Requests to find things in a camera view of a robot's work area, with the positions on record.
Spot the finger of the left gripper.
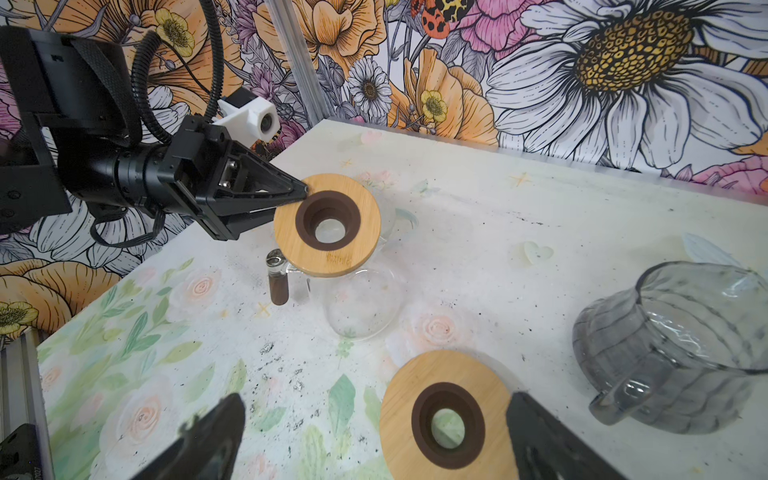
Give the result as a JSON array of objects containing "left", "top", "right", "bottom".
[
  {"left": 230, "top": 143, "right": 308, "bottom": 201},
  {"left": 209, "top": 194, "right": 300, "bottom": 241}
]

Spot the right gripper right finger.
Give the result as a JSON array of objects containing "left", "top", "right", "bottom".
[{"left": 506, "top": 391, "right": 625, "bottom": 480}]

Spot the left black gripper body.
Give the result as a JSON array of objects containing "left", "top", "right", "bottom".
[{"left": 115, "top": 115, "right": 252, "bottom": 241}]

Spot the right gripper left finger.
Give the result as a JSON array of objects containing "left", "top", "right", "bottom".
[{"left": 134, "top": 393, "right": 246, "bottom": 480}]

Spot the wooden dripper ring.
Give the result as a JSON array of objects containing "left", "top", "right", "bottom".
[
  {"left": 273, "top": 173, "right": 383, "bottom": 278},
  {"left": 379, "top": 350, "right": 520, "bottom": 480}
]

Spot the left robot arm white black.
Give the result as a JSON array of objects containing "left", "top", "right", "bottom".
[{"left": 1, "top": 26, "right": 309, "bottom": 247}]

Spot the smoked grey glass carafe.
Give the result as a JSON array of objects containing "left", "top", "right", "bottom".
[{"left": 572, "top": 261, "right": 767, "bottom": 434}]

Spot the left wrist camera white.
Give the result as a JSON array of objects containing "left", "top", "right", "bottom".
[{"left": 213, "top": 88, "right": 281, "bottom": 147}]

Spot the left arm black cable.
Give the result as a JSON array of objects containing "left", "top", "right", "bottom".
[{"left": 130, "top": 0, "right": 226, "bottom": 145}]

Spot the clear glass carafe brown handle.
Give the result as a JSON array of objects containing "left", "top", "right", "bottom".
[{"left": 266, "top": 249, "right": 406, "bottom": 340}]

